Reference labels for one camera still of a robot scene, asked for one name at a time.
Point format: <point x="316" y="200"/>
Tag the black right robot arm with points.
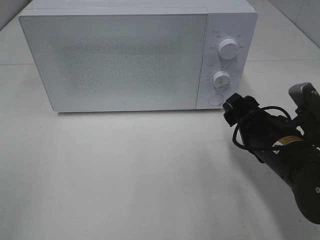
<point x="301" y="172"/>

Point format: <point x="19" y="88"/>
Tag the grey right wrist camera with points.
<point x="307" y="99"/>

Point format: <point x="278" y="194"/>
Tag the round white door button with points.
<point x="216" y="99"/>

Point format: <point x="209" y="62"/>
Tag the white microwave oven body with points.
<point x="225" y="18"/>

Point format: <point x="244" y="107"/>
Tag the white timer knob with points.
<point x="221" y="79"/>

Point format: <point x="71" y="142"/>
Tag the white microwave door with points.
<point x="94" y="63"/>

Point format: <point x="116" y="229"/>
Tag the upper white power knob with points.
<point x="228" y="48"/>

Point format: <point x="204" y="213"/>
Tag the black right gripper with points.
<point x="266" y="132"/>

